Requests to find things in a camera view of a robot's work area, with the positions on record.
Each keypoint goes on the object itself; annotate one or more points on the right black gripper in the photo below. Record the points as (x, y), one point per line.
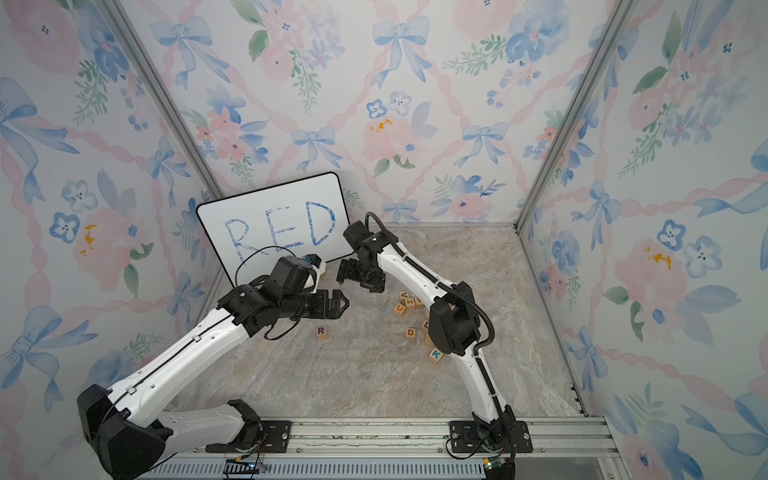
(347, 269)

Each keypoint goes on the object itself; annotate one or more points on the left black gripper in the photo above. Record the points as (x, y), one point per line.
(325, 309)

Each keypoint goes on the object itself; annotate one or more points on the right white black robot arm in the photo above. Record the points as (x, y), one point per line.
(457, 326)

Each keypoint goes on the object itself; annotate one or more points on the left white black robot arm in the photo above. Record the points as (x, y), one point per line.
(128, 424)

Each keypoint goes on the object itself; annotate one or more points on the wooden letter block K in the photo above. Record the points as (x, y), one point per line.
(435, 355)

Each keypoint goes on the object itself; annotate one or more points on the whiteboard with RED written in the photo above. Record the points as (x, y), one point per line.
(250, 231)

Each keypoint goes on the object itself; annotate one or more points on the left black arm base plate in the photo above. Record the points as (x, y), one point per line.
(270, 436)

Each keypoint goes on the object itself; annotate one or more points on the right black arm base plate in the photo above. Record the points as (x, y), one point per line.
(472, 436)

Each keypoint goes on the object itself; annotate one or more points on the aluminium front rail frame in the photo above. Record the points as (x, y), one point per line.
(416, 448)

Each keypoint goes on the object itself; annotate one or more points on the left aluminium corner post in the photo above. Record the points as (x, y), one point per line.
(116, 17)

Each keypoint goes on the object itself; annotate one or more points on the aluminium corner post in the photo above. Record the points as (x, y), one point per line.
(116, 17)
(605, 48)

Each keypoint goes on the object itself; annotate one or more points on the right aluminium corner post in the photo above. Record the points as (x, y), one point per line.
(605, 48)

